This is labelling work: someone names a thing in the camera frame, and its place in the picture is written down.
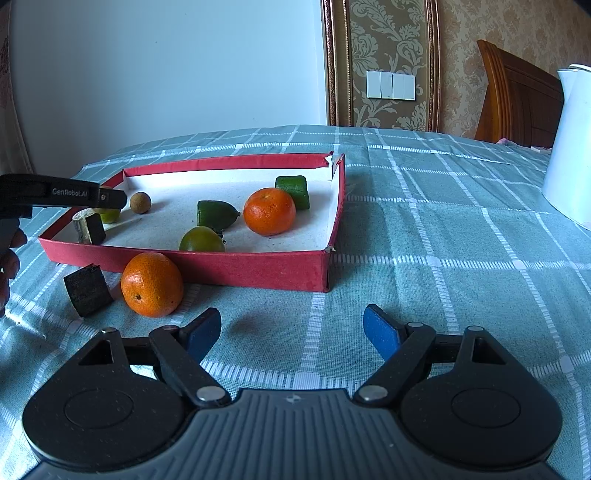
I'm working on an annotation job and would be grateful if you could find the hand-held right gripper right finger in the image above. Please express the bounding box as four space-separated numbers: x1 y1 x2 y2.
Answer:
353 305 518 408

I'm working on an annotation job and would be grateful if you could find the white wall light switch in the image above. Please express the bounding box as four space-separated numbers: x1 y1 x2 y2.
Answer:
367 71 416 100

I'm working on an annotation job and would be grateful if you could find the green cucumber end piece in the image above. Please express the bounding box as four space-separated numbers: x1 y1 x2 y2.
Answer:
197 200 242 234

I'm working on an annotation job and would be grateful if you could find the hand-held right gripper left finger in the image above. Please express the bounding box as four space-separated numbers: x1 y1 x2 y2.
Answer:
69 307 232 408

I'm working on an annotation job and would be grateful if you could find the person's left hand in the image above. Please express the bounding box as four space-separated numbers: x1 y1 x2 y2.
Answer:
0 228 29 319

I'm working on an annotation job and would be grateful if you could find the gold framed damask wall panel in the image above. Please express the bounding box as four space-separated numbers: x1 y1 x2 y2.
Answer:
322 0 440 132

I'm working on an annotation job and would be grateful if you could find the white electric kettle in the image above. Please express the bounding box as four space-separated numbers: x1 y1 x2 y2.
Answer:
541 65 591 232

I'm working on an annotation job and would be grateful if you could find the shallow red cardboard box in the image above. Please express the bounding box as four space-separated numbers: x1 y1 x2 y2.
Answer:
38 152 346 293

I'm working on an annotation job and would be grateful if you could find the beige curtain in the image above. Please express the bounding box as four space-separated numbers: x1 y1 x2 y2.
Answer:
0 0 33 176

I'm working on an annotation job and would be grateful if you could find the teal checked tablecloth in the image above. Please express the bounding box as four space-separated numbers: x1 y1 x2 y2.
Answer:
0 124 591 480

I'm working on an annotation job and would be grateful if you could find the green tomato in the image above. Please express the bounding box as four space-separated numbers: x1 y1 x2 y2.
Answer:
179 226 227 253

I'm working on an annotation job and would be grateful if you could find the orange tangerine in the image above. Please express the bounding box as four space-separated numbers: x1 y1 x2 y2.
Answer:
120 252 184 319
243 187 297 236

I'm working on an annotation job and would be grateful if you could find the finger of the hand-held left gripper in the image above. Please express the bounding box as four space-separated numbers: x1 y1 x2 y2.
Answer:
98 185 128 209

